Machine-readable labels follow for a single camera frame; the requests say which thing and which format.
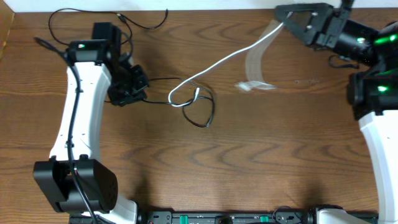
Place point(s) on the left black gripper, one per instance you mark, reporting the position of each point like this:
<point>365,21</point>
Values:
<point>141,91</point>

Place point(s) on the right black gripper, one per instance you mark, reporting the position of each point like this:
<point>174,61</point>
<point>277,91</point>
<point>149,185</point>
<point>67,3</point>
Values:
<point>323,17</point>

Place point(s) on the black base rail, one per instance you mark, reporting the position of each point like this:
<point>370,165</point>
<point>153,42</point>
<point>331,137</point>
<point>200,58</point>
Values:
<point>282,214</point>

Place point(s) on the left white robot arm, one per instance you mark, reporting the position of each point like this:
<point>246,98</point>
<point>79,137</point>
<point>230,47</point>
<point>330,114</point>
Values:
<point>73,179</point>

